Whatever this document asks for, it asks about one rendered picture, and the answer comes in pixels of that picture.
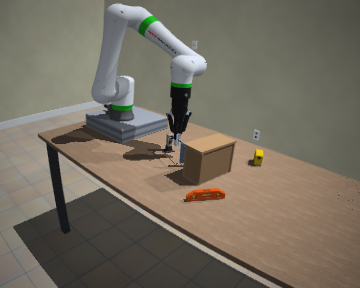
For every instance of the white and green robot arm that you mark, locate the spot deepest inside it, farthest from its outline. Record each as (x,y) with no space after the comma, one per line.
(117,18)

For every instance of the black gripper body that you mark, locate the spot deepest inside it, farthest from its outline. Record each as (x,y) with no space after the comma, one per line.
(179,105)

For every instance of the orange torpedo level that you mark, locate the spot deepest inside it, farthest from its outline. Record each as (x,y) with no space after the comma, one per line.
(205,194)

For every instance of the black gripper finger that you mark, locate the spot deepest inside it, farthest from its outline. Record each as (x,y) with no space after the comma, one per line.
(183,124)
(174,126)

